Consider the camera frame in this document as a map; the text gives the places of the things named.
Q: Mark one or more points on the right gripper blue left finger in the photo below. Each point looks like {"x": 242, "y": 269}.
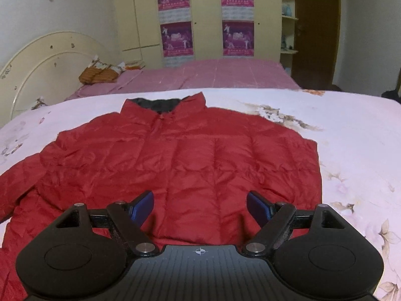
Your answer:
{"x": 140, "y": 208}

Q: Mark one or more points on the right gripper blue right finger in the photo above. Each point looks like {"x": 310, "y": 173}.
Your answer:
{"x": 259, "y": 208}

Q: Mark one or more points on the red puffer jacket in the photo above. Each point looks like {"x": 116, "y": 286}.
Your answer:
{"x": 200, "y": 162}

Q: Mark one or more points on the white floral bed sheet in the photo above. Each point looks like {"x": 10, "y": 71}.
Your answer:
{"x": 357, "y": 137}

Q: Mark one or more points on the pink checked bed cover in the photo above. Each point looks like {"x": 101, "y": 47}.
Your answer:
{"x": 215, "y": 73}

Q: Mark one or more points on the orange striped folded cloth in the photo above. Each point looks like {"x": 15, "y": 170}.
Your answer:
{"x": 93, "y": 75}

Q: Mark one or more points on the cream round headboard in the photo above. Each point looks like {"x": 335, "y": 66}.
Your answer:
{"x": 47, "y": 71}

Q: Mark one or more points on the lower left purple poster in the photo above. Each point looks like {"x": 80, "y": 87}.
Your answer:
{"x": 177, "y": 39}

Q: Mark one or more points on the lower right purple poster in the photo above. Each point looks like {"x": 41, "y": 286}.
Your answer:
{"x": 238, "y": 38}

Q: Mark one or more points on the yellow wardrobe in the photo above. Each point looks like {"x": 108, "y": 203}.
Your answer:
{"x": 140, "y": 36}

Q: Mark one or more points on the brown wooden door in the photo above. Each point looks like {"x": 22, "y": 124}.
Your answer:
{"x": 316, "y": 39}

